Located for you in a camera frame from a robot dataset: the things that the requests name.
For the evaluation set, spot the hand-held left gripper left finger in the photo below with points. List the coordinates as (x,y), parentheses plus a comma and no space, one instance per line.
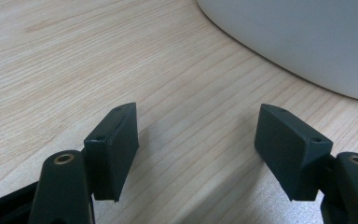
(115,152)

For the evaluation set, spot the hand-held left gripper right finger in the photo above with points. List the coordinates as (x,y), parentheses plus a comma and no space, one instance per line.
(289,152)

